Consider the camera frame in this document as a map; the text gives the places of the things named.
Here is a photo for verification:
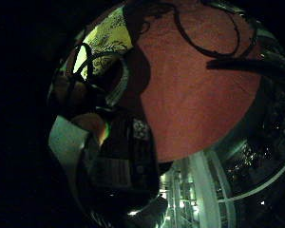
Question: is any white window frame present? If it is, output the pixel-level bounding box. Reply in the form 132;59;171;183
155;148;285;228

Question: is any yellow patterned cloth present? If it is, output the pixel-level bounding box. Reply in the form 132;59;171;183
71;7;135;81

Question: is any thin black cable loop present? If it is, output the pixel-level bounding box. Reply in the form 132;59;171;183
172;2;259;60

